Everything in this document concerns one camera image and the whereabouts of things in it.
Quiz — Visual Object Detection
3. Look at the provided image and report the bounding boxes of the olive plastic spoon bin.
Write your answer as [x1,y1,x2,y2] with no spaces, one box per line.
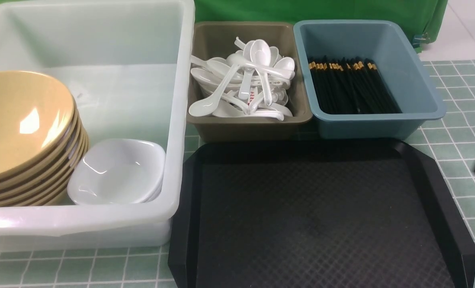
[186,22,313,143]

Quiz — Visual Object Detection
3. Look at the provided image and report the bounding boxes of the pile of white spoons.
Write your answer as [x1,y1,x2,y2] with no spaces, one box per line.
[188,38,296,121]

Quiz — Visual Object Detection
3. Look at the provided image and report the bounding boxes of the white square sauce dish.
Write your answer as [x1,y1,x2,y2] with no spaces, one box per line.
[67,139,166,205]

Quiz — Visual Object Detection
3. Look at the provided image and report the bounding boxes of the white sauce dish in tub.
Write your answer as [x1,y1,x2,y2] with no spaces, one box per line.
[141,176,164,203]

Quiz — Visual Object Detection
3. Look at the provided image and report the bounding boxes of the green checked table mat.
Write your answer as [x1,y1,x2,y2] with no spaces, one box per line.
[0,60,475,288]

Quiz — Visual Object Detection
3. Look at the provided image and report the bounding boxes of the stack of tan bowls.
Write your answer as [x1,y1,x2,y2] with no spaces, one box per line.
[0,70,90,208]

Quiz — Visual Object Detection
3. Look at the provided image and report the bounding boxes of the green backdrop cloth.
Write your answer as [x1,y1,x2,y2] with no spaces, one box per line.
[194,0,447,53]

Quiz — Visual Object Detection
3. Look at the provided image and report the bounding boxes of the bundle of black chopsticks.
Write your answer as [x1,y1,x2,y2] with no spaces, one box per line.
[307,56,402,115]

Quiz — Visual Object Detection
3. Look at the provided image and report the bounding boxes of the blue plastic chopstick bin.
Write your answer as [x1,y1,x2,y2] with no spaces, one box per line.
[293,20,446,139]

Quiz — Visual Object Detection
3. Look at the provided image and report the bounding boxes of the large white plastic tub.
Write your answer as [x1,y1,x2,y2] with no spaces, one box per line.
[0,0,195,253]

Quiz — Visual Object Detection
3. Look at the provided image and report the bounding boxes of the black plastic serving tray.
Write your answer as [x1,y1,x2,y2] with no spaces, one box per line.
[168,138,475,288]

